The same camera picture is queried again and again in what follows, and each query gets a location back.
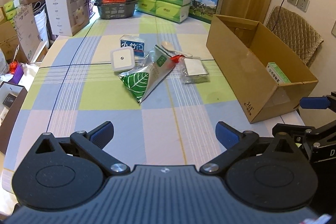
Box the brown cardboard box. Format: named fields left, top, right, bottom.
left=206, top=15, right=318, bottom=124

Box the purple box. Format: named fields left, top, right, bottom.
left=87, top=0, right=95, bottom=19

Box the checked table cloth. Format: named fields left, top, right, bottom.
left=2, top=10, right=305, bottom=191

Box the red snack packet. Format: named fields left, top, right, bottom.
left=170, top=55, right=185, bottom=63

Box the beige plastic spoon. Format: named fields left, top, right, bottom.
left=161, top=41, right=193, bottom=57

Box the wall power socket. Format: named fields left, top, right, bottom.
left=287, top=0, right=310, bottom=12

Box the black charging cable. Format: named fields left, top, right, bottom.
left=270, top=0, right=296, bottom=32

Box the green white medicine box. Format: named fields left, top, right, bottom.
left=266, top=62, right=291, bottom=84

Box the clear bag with white pad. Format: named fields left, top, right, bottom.
left=178, top=57, right=210, bottom=84

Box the green blue milk box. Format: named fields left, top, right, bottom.
left=189, top=0, right=223, bottom=23

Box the blue white small box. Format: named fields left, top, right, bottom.
left=120, top=35, right=145, bottom=57

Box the brown cardboard piece with hole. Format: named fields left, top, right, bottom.
left=14, top=4, right=42, bottom=63

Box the white appliance box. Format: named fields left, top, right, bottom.
left=45, top=0, right=89, bottom=36

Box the green leaf foil pouch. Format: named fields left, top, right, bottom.
left=118, top=45, right=175, bottom=104

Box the white square night light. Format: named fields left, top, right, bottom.
left=110, top=46, right=135, bottom=72

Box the dark brown open gift box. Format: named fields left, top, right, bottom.
left=0, top=82, right=27, bottom=154

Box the quilted beige chair cover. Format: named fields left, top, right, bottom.
left=266, top=6, right=324, bottom=67

